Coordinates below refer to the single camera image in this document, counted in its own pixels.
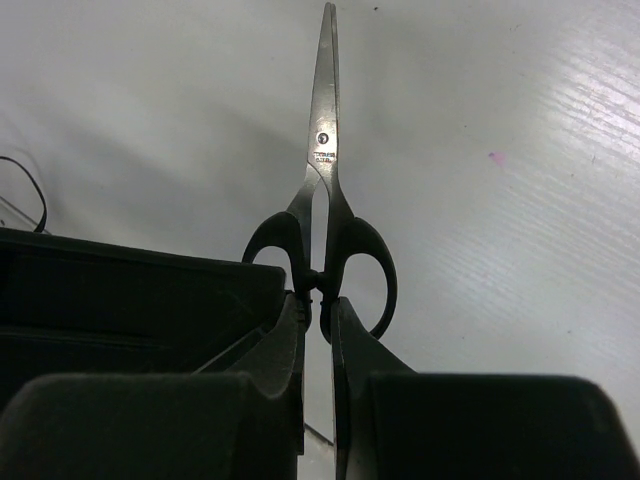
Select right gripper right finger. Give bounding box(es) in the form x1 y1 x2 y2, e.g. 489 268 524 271
331 299 639 479

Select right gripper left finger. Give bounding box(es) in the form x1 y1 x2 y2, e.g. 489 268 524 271
1 228 305 479

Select small black scissors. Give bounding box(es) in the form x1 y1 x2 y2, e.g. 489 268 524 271
242 2 398 341

